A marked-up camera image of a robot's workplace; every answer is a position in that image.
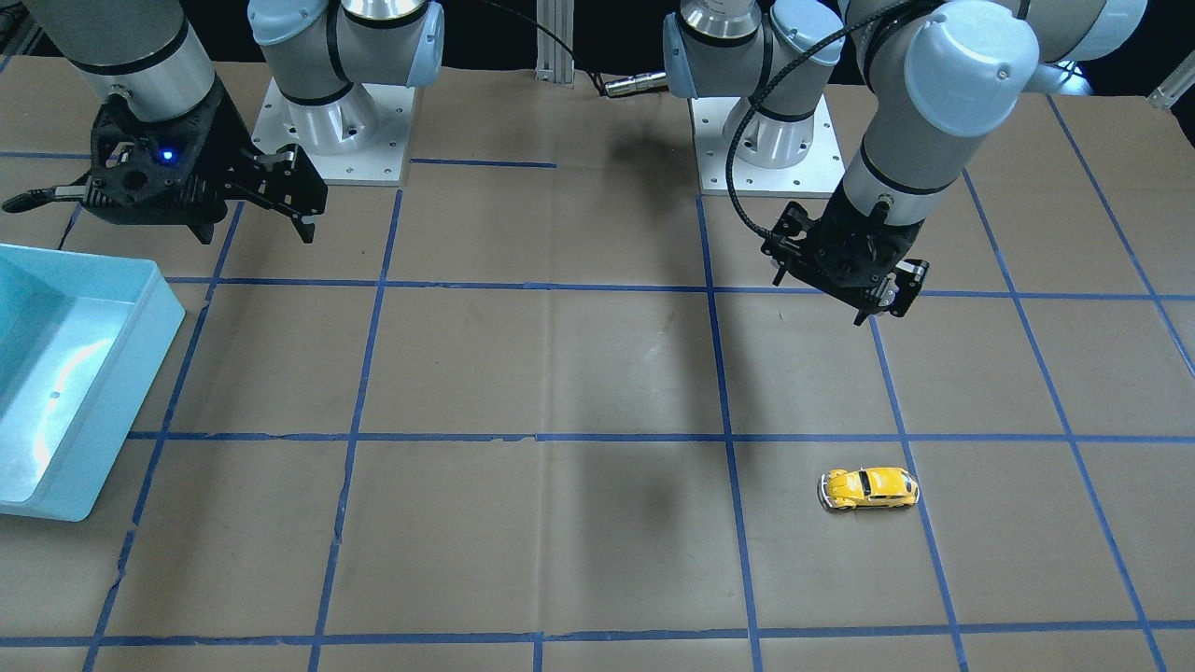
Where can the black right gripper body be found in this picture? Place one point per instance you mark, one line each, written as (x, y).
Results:
(227, 147)

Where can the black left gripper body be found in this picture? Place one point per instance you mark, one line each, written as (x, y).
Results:
(834, 233)

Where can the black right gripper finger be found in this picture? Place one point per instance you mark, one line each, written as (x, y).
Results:
(20, 227)
(285, 181)

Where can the yellow toy beetle car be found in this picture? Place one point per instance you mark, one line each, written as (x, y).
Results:
(875, 487)

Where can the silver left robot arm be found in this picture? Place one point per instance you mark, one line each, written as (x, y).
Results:
(946, 74)

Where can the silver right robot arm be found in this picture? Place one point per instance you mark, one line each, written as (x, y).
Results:
(163, 52)

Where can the light blue plastic bin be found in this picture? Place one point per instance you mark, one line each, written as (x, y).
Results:
(82, 339)

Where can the aluminium frame post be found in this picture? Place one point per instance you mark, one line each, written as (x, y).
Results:
(553, 62)

